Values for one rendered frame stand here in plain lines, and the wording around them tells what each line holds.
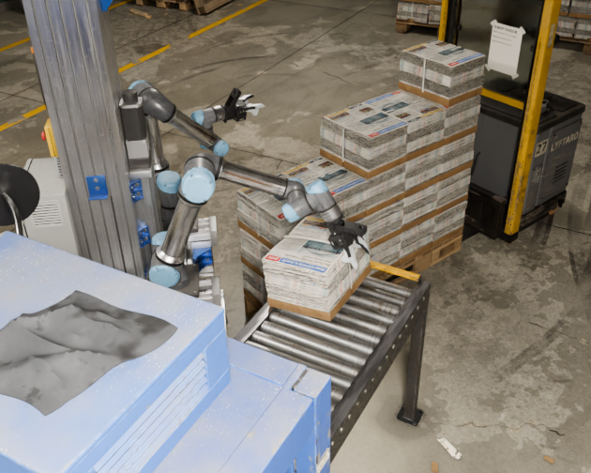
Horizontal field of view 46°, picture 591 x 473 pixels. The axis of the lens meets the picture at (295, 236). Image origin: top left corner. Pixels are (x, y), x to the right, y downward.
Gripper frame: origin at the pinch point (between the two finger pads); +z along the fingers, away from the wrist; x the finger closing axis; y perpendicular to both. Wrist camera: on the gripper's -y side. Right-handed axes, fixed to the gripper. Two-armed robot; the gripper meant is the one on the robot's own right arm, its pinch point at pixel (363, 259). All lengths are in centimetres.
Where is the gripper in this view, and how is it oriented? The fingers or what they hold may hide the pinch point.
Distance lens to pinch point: 269.9
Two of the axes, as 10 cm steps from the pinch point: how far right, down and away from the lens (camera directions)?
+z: 5.0, 8.3, 2.4
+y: -7.0, 2.4, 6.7
